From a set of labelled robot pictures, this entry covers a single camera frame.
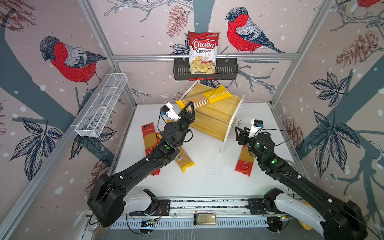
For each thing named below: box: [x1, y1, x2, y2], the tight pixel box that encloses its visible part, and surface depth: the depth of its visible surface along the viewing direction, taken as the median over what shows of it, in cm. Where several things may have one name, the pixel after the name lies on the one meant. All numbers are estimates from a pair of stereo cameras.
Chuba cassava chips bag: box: [188, 31, 220, 75], surface depth 87 cm
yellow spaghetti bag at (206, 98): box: [175, 85, 232, 109], surface depth 75 cm
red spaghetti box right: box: [235, 145, 255, 177], surface depth 87 cm
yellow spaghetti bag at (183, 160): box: [175, 147, 196, 173], surface depth 89 cm
